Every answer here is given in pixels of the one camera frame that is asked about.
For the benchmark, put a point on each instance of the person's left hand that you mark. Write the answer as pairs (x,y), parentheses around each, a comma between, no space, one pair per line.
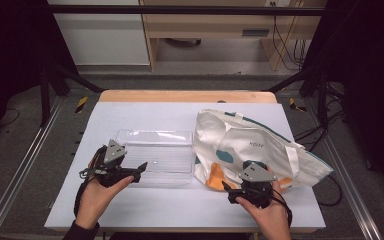
(95,198)

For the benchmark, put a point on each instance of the white table board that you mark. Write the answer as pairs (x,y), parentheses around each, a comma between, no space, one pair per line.
(153,115)

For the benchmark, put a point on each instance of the black metal stand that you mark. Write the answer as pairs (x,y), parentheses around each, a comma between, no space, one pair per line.
(45,96)
(321,96)

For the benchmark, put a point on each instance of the dark curtain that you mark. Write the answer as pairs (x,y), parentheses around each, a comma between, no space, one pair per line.
(10,50)
(373,66)

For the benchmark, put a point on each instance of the black horizontal frame bar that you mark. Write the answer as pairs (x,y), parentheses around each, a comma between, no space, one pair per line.
(180,10)

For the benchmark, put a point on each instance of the person's right hand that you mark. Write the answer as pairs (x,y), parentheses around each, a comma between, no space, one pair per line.
(270,218)

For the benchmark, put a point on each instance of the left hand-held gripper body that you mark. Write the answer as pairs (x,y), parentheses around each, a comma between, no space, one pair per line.
(115,153)

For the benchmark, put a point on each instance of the light wooden desk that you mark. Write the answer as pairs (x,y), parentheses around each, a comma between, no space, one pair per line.
(206,25)

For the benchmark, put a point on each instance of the white printed tote bag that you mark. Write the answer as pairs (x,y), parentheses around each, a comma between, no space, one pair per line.
(246,146)

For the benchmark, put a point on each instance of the aluminium rail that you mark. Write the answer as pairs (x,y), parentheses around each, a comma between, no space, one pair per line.
(346,176)
(23,163)

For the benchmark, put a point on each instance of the wooden table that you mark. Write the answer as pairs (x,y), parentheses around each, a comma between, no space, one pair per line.
(186,96)

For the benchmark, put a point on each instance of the clear plastic tray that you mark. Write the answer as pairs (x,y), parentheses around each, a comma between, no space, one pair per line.
(161,156)

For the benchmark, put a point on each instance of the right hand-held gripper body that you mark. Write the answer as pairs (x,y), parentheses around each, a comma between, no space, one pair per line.
(256,175)

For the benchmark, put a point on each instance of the white cabinet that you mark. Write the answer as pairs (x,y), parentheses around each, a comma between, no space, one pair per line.
(103,40)

